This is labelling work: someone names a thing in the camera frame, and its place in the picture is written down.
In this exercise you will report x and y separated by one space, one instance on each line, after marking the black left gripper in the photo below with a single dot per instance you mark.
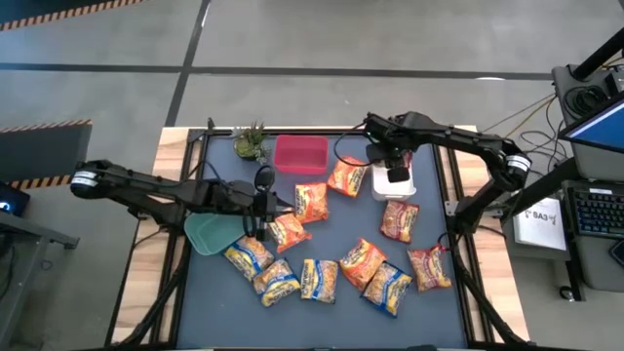
244 197

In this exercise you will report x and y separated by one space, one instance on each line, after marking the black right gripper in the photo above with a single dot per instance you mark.
382 153

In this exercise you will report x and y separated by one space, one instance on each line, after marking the red beef ramen pack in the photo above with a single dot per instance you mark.
408 158
400 222
429 268

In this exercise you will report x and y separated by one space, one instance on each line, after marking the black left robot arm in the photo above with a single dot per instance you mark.
146 187

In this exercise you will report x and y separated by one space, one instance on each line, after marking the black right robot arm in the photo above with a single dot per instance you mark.
453 136

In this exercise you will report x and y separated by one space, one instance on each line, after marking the white plastic bin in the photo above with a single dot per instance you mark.
390 190

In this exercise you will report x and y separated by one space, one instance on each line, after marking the pink plastic bin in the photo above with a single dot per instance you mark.
300 156

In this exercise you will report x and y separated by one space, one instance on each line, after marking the small potted succulent plant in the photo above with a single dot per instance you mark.
248 146

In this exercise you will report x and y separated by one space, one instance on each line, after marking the teal plastic bin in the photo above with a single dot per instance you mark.
214 234

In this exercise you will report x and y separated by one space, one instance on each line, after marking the black diagonal stand beam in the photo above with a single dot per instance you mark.
541 187

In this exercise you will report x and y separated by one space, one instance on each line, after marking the white SA3 sign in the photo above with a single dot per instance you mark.
541 224

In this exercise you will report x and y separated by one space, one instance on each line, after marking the computer monitor blue screen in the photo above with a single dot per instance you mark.
599 129

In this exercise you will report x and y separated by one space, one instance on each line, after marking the black backlit keyboard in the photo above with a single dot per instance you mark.
599 212

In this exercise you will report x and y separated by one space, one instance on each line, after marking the black caster wheel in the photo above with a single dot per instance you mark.
566 293

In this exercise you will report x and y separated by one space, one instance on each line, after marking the grey computer cart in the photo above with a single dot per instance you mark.
597 268

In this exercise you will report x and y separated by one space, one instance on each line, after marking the black hazard-striped floor mat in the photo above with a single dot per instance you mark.
39 7
44 156

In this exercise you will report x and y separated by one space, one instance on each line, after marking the black device blue light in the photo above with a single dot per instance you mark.
12 200

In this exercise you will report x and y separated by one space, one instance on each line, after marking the grey metal desk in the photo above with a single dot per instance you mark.
19 273

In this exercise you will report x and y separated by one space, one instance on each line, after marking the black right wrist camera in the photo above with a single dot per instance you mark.
398 174

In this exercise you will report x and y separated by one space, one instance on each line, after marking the black aluminium table frame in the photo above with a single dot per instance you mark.
292 130

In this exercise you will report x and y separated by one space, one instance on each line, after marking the black camera stand pole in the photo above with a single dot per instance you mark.
602 51

